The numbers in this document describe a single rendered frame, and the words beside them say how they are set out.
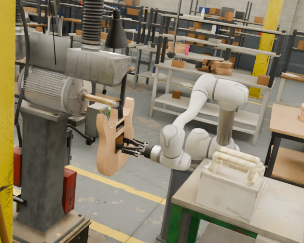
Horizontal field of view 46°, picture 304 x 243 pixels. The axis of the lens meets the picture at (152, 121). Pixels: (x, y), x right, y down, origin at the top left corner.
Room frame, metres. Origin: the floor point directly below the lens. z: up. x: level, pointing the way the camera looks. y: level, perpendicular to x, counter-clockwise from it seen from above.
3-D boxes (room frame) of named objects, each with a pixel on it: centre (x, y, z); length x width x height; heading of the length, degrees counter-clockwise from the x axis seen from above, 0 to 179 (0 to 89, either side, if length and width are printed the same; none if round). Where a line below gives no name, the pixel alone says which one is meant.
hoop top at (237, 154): (1.56, -0.43, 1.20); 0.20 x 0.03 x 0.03; 65
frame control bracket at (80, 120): (2.20, 0.46, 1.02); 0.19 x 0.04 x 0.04; 158
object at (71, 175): (2.24, 0.61, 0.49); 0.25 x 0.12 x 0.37; 68
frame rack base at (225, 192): (1.52, -0.42, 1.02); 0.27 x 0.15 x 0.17; 66
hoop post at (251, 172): (1.45, -0.47, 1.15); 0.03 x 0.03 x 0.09
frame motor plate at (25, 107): (2.09, 0.67, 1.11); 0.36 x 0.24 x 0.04; 68
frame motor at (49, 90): (2.07, 0.60, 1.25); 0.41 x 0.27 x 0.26; 68
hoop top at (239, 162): (1.48, -0.40, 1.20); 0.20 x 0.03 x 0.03; 65
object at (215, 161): (1.52, -0.32, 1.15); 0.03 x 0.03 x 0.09
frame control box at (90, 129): (2.26, 0.43, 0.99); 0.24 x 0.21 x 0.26; 68
